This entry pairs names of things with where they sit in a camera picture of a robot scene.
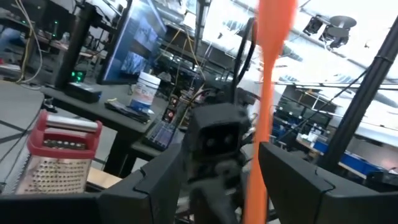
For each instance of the dark grey desk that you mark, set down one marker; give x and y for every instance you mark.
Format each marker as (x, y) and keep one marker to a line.
(102, 109)

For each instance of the orange silicone spatula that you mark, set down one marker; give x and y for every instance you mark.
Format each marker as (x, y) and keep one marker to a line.
(264, 109)

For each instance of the white wipes canister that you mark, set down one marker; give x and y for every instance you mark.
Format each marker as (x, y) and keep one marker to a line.
(144, 91)

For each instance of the black rig upright beam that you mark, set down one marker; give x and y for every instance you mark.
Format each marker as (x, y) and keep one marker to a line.
(357, 99)

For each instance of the black monitor stand post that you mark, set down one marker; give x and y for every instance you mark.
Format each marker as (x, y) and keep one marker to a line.
(76, 46)

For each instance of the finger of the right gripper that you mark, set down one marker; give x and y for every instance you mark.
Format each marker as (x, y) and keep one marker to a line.
(211, 205)

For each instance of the computer monitor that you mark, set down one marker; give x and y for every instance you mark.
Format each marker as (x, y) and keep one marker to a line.
(133, 40)

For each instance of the black keyboard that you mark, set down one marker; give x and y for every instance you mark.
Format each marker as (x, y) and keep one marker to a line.
(161, 135)

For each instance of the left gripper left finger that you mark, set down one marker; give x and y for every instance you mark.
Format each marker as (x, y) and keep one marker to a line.
(77, 208)

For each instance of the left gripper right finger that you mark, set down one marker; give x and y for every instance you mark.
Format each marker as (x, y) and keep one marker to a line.
(326, 205)

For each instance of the black device with green light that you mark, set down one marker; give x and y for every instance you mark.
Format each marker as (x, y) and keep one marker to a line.
(82, 91)

